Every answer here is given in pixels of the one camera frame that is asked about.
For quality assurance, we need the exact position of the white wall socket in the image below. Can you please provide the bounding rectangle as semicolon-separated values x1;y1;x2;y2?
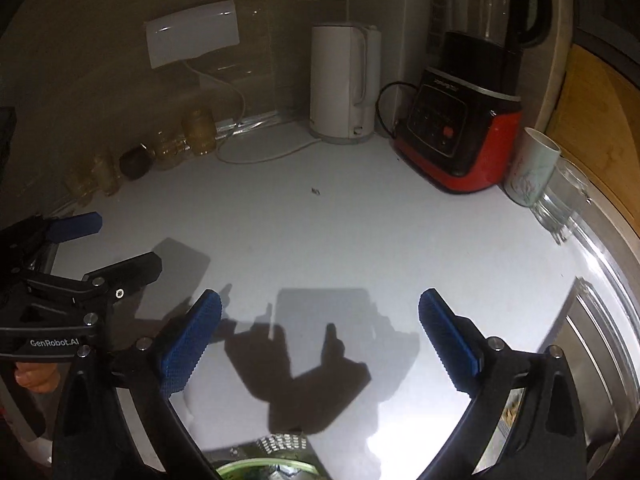
144;0;241;69

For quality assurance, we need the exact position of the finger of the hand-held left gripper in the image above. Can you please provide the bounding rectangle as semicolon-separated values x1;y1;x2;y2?
82;252;164;302
0;212;103;262

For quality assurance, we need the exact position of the dark window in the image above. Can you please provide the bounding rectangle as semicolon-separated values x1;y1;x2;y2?
570;0;640;86

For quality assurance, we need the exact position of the amber glass jar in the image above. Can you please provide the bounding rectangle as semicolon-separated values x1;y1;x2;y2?
152;130;191;168
182;107;218;156
92;155;123;196

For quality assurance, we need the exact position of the green plastic basket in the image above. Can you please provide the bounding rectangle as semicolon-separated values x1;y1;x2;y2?
215;452;326;480

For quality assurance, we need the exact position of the white electric kettle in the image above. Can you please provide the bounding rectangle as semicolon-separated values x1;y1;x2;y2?
309;21;383;145

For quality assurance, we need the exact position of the wooden cutting board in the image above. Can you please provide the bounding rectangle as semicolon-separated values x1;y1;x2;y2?
542;42;640;238

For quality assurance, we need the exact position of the white kettle cable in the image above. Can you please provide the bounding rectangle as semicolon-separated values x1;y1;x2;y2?
182;57;321;165

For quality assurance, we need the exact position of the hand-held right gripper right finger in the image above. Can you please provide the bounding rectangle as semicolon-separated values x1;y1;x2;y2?
419;288;587;480

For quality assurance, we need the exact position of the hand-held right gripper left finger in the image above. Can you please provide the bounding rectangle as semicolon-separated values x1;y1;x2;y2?
52;289;223;480

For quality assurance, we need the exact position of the black and red blender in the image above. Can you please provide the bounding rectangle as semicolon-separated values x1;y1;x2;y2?
390;0;553;195

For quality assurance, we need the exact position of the pale ceramic cup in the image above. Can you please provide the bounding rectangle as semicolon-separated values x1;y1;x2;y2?
502;127;562;207

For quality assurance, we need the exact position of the dark round jar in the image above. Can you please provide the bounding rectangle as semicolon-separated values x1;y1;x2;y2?
120;146;152;181

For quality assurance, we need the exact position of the clear glass mug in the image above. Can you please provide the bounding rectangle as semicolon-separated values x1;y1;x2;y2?
530;157;593;245

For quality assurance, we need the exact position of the black blender cable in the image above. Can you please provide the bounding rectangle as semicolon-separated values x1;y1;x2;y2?
375;81;421;138

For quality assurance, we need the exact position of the person's left hand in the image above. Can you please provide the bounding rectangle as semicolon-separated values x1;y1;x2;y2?
14;361;59;390

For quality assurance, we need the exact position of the stainless steel sink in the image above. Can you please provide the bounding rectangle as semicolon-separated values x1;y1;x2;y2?
537;277;640;461

